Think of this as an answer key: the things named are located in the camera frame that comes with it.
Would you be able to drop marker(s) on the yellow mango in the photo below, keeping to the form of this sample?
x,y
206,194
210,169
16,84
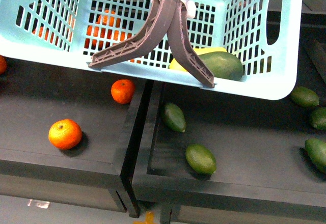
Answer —
x,y
174,65

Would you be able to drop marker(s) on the orange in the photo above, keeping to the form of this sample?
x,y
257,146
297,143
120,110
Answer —
x,y
122,91
65,134

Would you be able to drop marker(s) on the brown basket handle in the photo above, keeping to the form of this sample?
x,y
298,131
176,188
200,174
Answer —
x,y
166,18

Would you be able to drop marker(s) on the black display tray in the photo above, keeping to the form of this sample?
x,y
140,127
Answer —
x,y
96,173
263,173

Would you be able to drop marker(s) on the green avocado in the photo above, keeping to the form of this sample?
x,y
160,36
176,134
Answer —
x,y
317,118
173,117
304,97
200,159
223,65
315,149

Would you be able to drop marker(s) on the light blue plastic basket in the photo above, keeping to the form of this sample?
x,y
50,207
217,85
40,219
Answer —
x,y
219,45

